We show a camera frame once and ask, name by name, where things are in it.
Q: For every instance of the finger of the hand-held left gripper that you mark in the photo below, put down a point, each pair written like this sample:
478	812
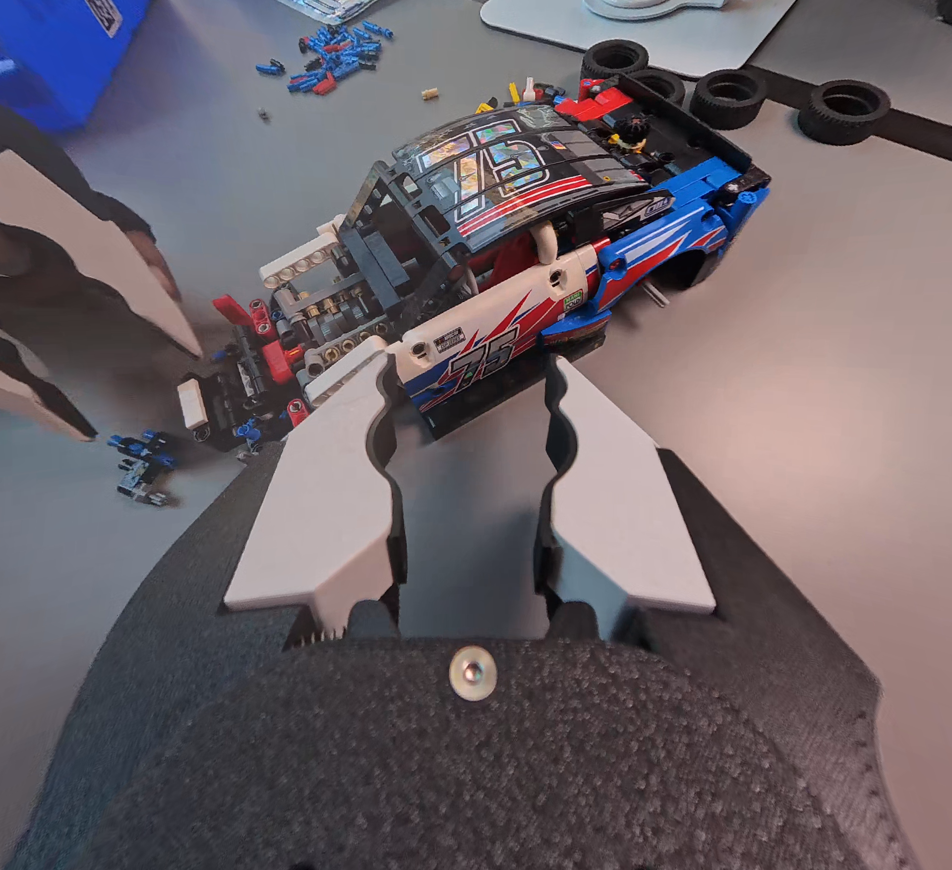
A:
30	386
74	230

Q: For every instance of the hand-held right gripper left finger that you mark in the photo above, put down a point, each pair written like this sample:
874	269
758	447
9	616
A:
320	513

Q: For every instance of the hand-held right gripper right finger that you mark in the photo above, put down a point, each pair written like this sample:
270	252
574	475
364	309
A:
625	528

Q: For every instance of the small black brick beam assembly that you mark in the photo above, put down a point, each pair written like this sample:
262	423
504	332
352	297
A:
137	472

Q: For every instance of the toy brick race car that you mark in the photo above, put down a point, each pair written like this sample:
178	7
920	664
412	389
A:
506	170

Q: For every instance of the grey desk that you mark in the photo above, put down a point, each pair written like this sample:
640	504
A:
744	364

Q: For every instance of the person's left hand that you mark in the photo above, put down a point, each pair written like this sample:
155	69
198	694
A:
160	267

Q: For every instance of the pile of blue red pins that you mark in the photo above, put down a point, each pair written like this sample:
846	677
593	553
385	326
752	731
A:
338	55

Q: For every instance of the black rubber toy tyre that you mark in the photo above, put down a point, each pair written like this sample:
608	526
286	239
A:
705	105
673	95
593	65
814	120

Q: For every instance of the pile of small loose bricks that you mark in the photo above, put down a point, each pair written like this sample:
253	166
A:
520	95

